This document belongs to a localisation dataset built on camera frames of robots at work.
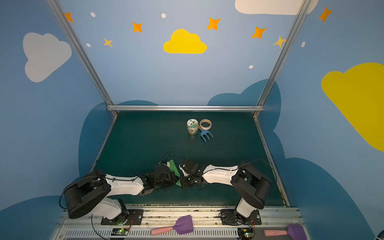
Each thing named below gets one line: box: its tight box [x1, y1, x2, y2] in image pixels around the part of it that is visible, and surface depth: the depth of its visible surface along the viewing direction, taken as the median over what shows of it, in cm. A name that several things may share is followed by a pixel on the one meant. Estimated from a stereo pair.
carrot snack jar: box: [187, 118, 199, 135], surface depth 107 cm
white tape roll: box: [199, 119, 212, 131], surface depth 116 cm
